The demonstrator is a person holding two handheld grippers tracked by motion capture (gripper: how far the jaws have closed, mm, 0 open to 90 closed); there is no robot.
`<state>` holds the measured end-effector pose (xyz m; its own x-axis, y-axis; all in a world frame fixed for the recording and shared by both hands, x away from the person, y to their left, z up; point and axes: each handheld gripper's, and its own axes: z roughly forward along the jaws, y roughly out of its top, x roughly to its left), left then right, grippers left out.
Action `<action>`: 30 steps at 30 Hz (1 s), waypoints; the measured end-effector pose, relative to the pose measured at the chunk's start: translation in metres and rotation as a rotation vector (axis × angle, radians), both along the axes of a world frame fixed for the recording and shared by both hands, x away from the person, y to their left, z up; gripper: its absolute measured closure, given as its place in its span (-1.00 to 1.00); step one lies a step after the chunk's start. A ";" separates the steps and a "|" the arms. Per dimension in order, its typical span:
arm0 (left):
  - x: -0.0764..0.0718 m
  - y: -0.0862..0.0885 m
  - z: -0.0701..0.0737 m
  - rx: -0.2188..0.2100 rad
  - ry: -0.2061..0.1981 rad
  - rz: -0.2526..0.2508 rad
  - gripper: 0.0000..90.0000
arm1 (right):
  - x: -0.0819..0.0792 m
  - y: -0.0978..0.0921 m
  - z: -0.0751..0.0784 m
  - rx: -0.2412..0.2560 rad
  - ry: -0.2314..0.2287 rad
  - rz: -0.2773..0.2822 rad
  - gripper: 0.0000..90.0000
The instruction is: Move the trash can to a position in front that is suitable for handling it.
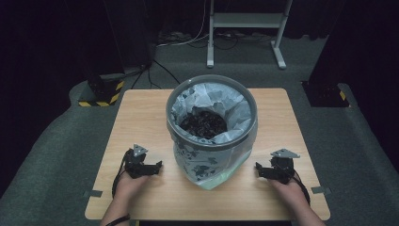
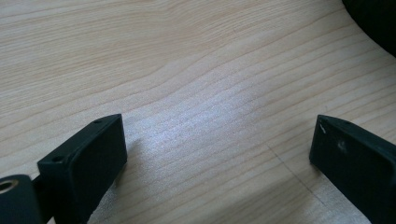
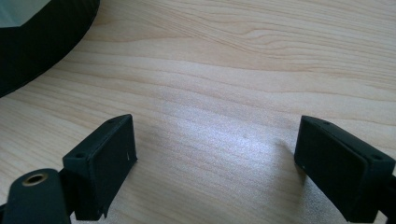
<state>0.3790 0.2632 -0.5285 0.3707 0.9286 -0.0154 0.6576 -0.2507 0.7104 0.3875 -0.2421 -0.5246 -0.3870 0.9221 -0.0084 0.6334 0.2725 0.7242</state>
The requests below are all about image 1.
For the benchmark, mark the person's left hand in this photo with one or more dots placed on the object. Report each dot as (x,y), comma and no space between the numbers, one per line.
(127,188)

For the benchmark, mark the light grey metal stand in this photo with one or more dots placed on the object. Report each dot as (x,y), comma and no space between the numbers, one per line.
(247,19)

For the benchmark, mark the black post with striped base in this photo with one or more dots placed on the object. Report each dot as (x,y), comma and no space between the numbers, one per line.
(323,94)
(100,91)

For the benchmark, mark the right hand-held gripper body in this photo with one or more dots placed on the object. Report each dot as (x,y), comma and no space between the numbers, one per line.
(284,166)

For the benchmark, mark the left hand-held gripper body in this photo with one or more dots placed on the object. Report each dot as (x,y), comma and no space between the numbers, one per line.
(135,163)

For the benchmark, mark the grey tape strip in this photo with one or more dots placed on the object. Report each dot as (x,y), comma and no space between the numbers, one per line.
(93,193)
(320,190)

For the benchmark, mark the pile of dark scraps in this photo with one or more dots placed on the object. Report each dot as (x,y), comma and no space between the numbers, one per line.
(204,124)

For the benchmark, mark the person's right hand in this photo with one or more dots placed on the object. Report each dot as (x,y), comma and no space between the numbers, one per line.
(291,194)

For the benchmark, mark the white printed plastic bag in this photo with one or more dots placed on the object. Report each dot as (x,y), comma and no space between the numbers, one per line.
(219,97)

